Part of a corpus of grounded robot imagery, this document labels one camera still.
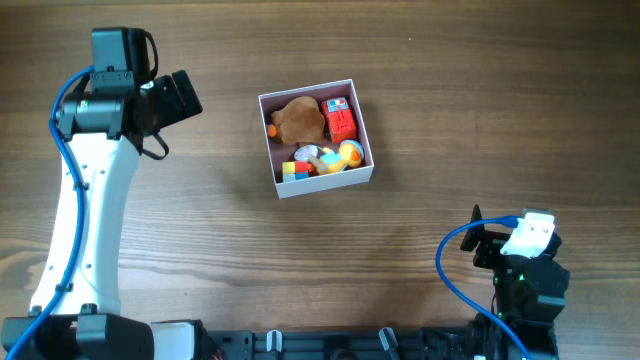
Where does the orange blue duck toy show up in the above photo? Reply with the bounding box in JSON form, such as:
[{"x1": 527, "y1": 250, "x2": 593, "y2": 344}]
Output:
[{"x1": 307, "y1": 140, "x2": 365, "y2": 175}]

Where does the colourful puzzle cube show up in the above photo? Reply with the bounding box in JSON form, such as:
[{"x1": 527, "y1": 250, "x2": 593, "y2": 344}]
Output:
[{"x1": 282, "y1": 161, "x2": 309, "y2": 183}]

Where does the brown plush bear toy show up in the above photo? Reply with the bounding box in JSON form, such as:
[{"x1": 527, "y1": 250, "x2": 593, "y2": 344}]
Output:
[{"x1": 267, "y1": 96, "x2": 326, "y2": 145}]

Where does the red toy car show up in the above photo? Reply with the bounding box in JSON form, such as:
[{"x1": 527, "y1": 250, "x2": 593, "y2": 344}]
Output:
[{"x1": 321, "y1": 97, "x2": 357, "y2": 144}]

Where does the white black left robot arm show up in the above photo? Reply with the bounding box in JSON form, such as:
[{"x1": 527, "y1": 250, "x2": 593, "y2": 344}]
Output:
[{"x1": 1, "y1": 27, "x2": 211, "y2": 359}]

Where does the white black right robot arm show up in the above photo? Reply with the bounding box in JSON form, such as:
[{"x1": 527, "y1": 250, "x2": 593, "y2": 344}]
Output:
[{"x1": 460, "y1": 209, "x2": 570, "y2": 359}]

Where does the white box pink interior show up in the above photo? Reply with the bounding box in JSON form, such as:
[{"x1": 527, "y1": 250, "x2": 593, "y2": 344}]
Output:
[{"x1": 258, "y1": 79, "x2": 375, "y2": 199}]

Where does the white wooden rattle drum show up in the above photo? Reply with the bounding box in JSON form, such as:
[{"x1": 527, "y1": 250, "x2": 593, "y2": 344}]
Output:
[{"x1": 293, "y1": 145, "x2": 328, "y2": 175}]

